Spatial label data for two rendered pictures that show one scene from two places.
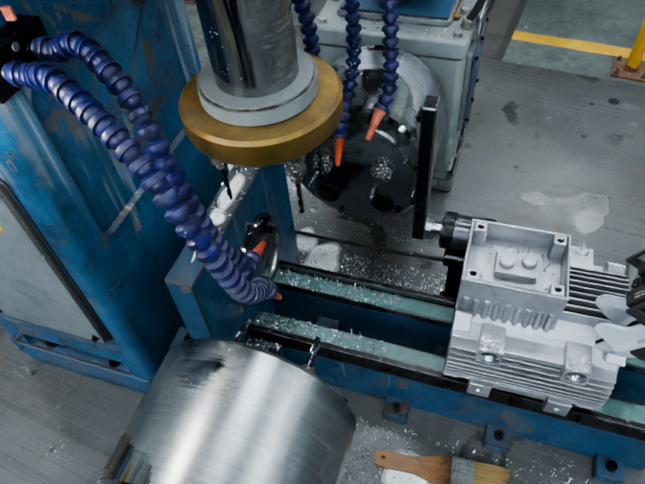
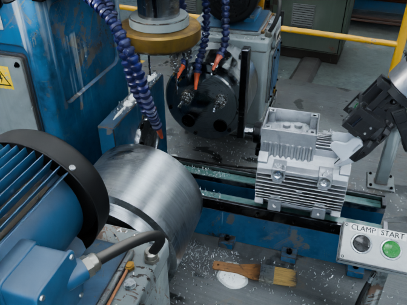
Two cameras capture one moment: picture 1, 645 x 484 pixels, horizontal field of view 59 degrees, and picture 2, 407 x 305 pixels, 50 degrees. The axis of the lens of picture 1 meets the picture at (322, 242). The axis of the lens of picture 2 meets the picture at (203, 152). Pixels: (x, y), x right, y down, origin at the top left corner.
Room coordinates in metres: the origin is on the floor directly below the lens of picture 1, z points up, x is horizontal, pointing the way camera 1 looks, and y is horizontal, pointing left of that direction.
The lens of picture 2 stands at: (-0.41, 0.05, 1.64)
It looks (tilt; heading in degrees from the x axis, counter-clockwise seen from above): 35 degrees down; 354
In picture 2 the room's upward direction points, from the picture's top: straight up
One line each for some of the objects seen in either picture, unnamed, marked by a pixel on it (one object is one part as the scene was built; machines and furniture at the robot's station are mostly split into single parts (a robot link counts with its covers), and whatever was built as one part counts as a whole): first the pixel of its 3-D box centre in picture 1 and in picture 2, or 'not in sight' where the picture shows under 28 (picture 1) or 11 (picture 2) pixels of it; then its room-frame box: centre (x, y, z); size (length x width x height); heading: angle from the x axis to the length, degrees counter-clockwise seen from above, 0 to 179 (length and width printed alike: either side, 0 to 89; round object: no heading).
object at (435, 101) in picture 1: (425, 175); (244, 94); (0.59, -0.16, 1.12); 0.04 x 0.03 x 0.26; 67
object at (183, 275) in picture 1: (228, 268); (127, 152); (0.58, 0.16, 0.97); 0.30 x 0.11 x 0.34; 157
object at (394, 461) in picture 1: (441, 471); (254, 271); (0.28, -0.14, 0.80); 0.21 x 0.05 x 0.01; 72
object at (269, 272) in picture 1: (260, 260); (148, 143); (0.55, 0.10, 1.02); 0.15 x 0.02 x 0.15; 157
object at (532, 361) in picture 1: (529, 321); (302, 169); (0.40, -0.27, 1.02); 0.20 x 0.19 x 0.19; 68
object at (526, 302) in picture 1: (512, 274); (289, 134); (0.41, -0.23, 1.11); 0.12 x 0.11 x 0.07; 68
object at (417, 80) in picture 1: (373, 123); (215, 85); (0.82, -0.12, 1.04); 0.41 x 0.25 x 0.25; 157
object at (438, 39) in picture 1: (405, 68); (234, 68); (1.06, -0.22, 0.99); 0.35 x 0.31 x 0.37; 157
